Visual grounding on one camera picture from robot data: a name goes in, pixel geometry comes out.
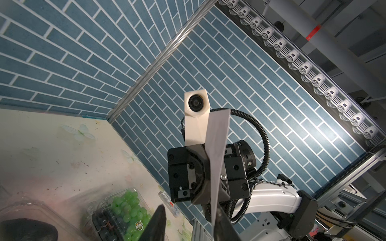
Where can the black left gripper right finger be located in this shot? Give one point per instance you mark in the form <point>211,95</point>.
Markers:
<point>223,229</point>

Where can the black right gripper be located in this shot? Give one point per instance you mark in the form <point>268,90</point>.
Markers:
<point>189,174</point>

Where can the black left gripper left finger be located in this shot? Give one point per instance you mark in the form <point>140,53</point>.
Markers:
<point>155,230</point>

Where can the white fruit sticker sheet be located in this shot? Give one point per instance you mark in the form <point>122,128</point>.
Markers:
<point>215,145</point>

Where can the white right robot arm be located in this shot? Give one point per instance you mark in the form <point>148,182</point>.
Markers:
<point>286,214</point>

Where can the clear box of mixed grapes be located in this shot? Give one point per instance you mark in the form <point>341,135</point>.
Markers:
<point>122,216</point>

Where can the clear box of avocados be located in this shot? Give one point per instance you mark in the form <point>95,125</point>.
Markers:
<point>29,220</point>

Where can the overhead LED light strip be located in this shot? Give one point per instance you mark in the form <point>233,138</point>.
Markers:
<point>323,86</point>

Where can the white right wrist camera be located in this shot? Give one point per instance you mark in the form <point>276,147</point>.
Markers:
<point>196,110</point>

